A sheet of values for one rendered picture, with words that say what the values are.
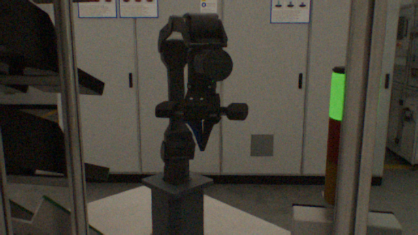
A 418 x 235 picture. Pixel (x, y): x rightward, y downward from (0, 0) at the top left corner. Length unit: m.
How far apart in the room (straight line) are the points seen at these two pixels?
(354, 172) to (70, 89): 0.40
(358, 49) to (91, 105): 3.56
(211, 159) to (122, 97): 1.06
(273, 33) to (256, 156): 1.18
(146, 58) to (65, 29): 3.09
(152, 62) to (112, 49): 0.39
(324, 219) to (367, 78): 0.17
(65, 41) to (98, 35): 3.18
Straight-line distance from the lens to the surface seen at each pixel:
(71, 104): 0.60
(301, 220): 0.47
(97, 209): 1.42
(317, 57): 3.71
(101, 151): 3.94
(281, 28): 3.64
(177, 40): 0.99
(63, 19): 0.59
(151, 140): 3.79
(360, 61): 0.40
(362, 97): 0.42
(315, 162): 3.91
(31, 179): 0.68
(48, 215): 0.65
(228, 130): 3.70
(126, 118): 3.79
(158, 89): 3.68
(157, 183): 1.06
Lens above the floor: 1.45
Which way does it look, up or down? 12 degrees down
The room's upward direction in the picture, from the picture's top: straight up
